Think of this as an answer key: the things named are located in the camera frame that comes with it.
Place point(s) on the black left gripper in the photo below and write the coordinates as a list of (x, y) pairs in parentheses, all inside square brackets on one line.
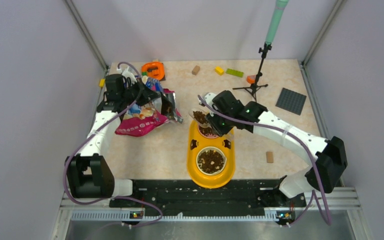
[(146, 94)]

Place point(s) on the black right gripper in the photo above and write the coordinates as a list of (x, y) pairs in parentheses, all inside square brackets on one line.
[(212, 119)]

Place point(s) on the pink pet food bag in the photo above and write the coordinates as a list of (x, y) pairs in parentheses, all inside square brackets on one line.
[(141, 120)]

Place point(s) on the clear plastic scoop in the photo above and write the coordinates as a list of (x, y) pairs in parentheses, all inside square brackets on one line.
[(199, 115)]

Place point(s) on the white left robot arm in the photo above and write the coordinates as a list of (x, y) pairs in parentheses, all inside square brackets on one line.
[(88, 175)]

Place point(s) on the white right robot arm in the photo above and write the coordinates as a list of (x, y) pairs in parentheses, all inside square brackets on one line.
[(326, 158)]

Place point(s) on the pink food bowl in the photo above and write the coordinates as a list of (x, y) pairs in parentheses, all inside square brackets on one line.
[(207, 131)]

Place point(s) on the yellow double pet feeder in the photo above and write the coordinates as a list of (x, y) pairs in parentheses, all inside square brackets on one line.
[(198, 144)]

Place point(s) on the cream food bowl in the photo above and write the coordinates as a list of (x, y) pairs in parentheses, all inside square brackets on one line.
[(211, 161)]

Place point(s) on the brown pet food kibble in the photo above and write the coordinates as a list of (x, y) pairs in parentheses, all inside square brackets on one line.
[(209, 161)]

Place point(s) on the black tripod stand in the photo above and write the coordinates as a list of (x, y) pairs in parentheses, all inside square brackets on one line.
[(255, 87)]

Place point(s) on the green flat toy brick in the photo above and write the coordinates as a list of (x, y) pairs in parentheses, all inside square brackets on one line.
[(234, 72)]

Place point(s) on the yellow toy brick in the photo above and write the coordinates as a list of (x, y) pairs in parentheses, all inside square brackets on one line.
[(219, 70)]

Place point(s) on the orange toy piece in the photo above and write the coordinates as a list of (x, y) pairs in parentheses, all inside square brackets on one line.
[(251, 79)]

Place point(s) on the tan wooden block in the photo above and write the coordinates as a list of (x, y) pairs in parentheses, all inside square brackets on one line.
[(195, 70)]

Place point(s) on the dark grey building baseplate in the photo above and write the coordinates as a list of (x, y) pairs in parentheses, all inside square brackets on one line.
[(291, 101)]

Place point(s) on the brown wooden block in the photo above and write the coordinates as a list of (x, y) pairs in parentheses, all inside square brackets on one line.
[(269, 157)]

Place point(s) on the mint green pole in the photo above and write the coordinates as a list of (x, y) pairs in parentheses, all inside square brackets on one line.
[(279, 8)]

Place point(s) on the small yellow wall block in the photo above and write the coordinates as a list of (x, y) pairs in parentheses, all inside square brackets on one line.
[(102, 83)]

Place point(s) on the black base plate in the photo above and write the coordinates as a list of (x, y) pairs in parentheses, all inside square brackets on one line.
[(239, 197)]

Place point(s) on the aluminium frame rail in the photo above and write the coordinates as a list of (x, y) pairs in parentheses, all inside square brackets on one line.
[(124, 210)]

